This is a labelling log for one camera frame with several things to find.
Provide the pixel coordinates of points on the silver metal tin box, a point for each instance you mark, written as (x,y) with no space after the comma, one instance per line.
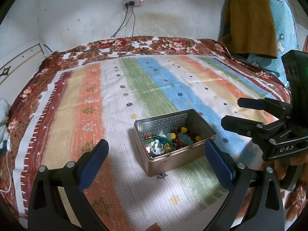
(188,132)

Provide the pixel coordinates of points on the green jade bangle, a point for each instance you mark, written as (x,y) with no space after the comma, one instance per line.
(157,145)

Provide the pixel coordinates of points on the pink power strip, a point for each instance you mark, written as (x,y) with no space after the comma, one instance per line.
(133,2)

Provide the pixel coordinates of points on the light grey crumpled cloth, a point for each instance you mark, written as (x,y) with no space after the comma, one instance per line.
(4,112)

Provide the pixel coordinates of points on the white headboard panel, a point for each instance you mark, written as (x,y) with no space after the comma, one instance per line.
(25,63)

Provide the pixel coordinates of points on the person's right hand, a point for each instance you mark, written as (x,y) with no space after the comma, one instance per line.
(299,158)

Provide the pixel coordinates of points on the brown floral blanket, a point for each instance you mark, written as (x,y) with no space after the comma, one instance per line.
(96,52)

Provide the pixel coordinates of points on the brown hanging garment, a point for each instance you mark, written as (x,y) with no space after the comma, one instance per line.
(252,28)

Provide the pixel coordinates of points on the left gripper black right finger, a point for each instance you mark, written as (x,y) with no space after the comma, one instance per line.
(253,202)

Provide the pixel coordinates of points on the blue dotted quilt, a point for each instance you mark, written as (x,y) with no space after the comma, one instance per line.
(286,39)

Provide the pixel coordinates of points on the striped colourful bed sheet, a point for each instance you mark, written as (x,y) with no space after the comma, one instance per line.
(82,105)

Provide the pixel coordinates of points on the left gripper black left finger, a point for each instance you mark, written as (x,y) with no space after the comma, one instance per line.
(46,209)

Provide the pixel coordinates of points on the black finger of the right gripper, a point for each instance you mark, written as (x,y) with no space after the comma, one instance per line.
(274,107)
(243,125)

